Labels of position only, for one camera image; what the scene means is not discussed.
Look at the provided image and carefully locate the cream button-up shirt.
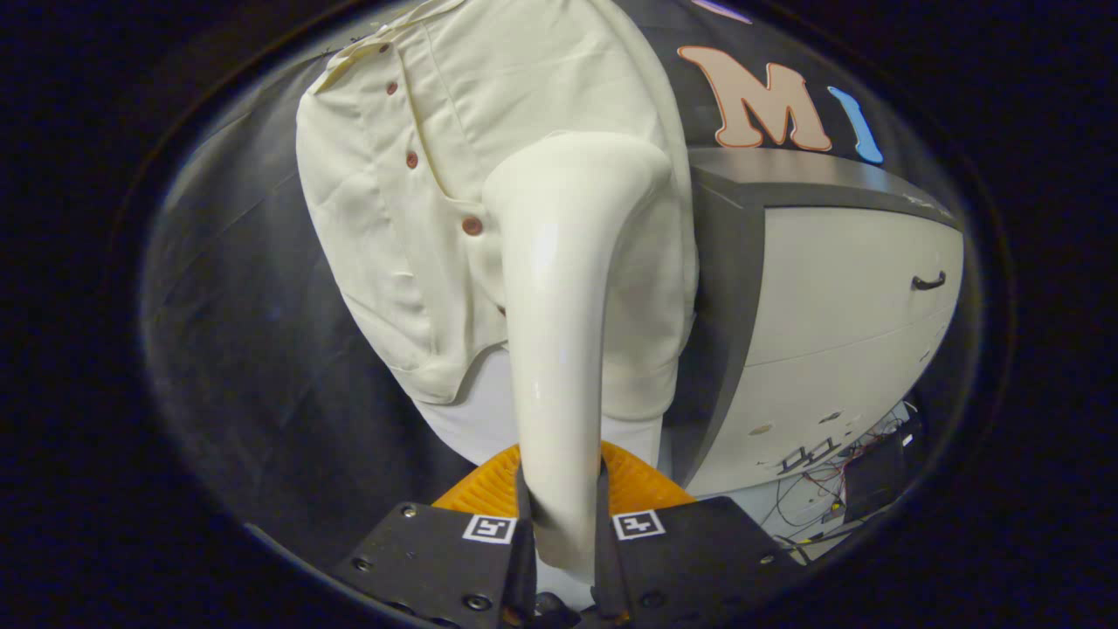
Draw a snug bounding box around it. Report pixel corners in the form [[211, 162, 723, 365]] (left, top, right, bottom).
[[295, 0, 700, 422]]

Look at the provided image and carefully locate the grey and white cabinet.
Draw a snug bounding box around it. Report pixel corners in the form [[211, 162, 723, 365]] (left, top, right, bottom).
[[668, 147, 966, 497]]

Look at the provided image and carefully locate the black box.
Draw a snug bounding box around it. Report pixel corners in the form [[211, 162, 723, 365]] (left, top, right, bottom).
[[843, 402, 927, 523]]

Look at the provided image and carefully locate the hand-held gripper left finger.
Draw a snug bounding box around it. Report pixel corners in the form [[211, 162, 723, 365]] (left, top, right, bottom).
[[330, 441, 536, 629]]

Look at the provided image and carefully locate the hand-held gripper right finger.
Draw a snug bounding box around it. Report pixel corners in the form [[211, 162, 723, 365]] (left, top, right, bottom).
[[597, 441, 809, 626]]

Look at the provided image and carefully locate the tangle of cables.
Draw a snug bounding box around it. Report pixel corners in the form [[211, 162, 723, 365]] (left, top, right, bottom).
[[760, 411, 909, 560]]

